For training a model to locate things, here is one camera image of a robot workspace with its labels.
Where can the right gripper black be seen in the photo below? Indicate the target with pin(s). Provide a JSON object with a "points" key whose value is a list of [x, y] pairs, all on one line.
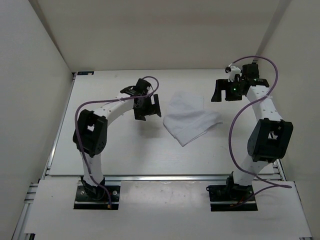
{"points": [[222, 85]]}

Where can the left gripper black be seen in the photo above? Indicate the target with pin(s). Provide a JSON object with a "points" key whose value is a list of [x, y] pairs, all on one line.
{"points": [[154, 109]]}

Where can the white skirt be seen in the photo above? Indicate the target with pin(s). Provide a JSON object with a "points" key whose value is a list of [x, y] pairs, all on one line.
{"points": [[186, 118]]}

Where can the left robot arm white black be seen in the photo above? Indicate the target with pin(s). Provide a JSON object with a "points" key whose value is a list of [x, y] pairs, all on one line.
{"points": [[92, 120]]}

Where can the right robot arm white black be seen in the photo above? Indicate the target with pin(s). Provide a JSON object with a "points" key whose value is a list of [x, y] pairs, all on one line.
{"points": [[269, 139]]}

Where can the white front cover board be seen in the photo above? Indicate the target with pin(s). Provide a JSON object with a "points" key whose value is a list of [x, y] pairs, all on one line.
{"points": [[152, 210]]}

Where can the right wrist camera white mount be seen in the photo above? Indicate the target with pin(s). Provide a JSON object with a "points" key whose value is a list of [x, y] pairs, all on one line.
{"points": [[234, 73]]}

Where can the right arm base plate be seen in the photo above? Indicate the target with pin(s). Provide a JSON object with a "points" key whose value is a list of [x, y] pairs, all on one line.
{"points": [[223, 199]]}

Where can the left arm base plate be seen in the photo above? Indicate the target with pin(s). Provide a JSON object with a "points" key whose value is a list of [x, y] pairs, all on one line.
{"points": [[84, 201]]}

